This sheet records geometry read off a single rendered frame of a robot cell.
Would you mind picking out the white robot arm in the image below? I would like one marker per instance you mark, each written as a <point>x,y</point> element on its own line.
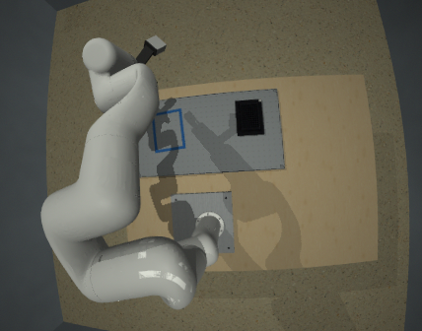
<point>106,196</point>

